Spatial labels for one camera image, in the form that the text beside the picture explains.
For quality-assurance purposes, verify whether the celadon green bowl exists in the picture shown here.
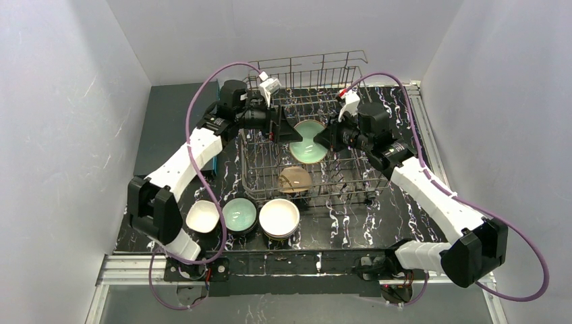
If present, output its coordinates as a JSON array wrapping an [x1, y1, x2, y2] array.
[[289, 119, 328, 164]]

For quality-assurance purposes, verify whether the beige floral bowl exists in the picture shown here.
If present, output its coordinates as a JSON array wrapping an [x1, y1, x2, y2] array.
[[278, 166, 313, 194]]

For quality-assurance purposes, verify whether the orange rimmed white bowl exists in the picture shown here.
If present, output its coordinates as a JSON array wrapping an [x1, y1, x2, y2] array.
[[258, 198, 300, 240]]

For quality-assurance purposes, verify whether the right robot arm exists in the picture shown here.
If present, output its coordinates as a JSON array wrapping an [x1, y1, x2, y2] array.
[[314, 103, 508, 288]]

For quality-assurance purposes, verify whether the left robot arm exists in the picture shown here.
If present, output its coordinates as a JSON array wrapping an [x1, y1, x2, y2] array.
[[126, 74, 302, 265]]

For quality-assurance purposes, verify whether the green bowl dark exterior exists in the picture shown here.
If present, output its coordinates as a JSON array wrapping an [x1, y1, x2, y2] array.
[[223, 198, 258, 234]]

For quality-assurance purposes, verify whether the dark grey flat box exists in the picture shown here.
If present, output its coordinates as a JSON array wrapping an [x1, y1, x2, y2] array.
[[134, 83, 201, 176]]

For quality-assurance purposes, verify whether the white square bowl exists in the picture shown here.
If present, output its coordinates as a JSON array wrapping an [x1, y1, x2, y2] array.
[[185, 200, 219, 234]]

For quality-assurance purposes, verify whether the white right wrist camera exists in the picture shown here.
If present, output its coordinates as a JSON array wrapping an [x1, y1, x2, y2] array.
[[337, 89, 360, 122]]

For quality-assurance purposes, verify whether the grey wire dish rack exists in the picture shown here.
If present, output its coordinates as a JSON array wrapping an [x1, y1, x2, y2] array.
[[239, 50, 387, 206]]

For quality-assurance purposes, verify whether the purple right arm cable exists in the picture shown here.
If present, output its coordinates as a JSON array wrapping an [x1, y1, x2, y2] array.
[[339, 72, 550, 306]]

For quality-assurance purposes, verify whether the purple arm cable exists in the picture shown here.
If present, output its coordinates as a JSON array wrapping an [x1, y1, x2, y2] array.
[[148, 61, 269, 311], [339, 72, 550, 306]]

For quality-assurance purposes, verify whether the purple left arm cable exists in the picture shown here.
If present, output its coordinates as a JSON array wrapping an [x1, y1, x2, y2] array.
[[148, 61, 269, 311]]

